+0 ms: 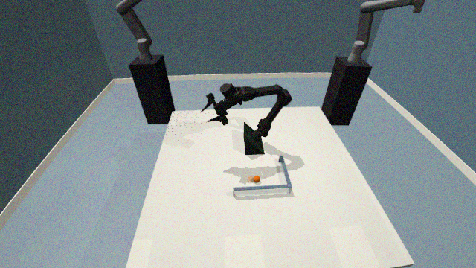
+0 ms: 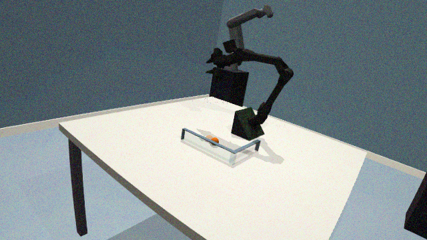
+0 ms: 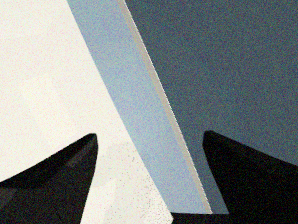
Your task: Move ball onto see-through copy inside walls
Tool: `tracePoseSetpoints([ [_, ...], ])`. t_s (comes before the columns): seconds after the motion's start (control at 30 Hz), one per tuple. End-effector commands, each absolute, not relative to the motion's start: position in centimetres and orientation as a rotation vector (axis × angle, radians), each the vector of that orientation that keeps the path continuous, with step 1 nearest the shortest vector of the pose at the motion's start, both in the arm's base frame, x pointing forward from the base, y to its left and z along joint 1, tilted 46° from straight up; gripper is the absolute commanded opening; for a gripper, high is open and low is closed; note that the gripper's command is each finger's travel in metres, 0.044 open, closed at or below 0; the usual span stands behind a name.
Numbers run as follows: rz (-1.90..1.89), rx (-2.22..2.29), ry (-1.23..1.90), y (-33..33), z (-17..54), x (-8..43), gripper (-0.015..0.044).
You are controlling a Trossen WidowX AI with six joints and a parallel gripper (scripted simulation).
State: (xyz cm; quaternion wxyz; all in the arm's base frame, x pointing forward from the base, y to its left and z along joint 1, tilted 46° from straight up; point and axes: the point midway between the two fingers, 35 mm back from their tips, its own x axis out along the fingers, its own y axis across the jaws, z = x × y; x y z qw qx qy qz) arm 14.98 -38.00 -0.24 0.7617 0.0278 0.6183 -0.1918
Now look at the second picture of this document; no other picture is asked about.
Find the clear l-shaped low wall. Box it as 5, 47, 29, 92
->
181, 130, 260, 165

